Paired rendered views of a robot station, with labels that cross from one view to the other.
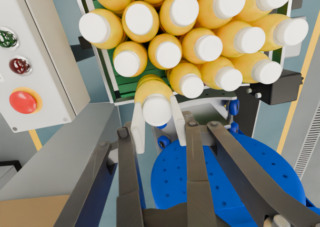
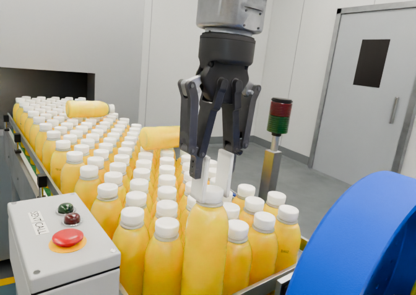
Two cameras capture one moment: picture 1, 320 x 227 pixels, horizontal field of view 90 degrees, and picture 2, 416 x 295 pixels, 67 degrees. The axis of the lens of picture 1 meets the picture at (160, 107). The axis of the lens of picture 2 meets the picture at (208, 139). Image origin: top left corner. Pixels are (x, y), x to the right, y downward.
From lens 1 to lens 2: 52 cm
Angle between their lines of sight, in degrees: 96
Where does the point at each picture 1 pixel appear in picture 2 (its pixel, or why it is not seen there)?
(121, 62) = (162, 221)
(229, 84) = (265, 218)
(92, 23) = (132, 209)
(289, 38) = (276, 196)
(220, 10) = not seen: hidden behind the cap
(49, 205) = not seen: outside the picture
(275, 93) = not seen: hidden behind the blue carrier
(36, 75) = (85, 224)
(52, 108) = (97, 244)
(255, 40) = (256, 200)
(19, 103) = (65, 235)
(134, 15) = (163, 203)
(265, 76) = (287, 211)
